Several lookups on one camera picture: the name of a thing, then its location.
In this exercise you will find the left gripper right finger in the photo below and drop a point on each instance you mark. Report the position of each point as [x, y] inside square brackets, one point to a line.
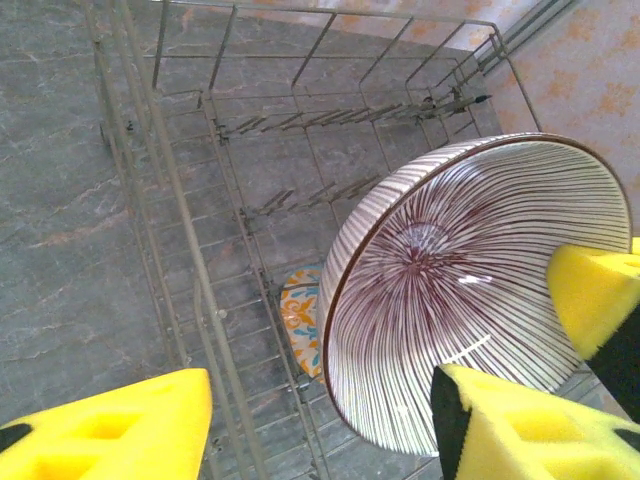
[525, 435]

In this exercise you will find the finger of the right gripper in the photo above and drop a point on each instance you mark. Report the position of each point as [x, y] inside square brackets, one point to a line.
[585, 295]
[636, 245]

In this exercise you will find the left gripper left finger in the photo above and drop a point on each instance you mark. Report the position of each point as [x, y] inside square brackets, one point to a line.
[100, 430]

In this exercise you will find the purple striped bowl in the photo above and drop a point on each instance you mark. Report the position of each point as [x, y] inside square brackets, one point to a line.
[450, 280]

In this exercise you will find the orange floral pattern bowl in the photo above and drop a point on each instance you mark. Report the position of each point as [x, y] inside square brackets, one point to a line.
[300, 320]

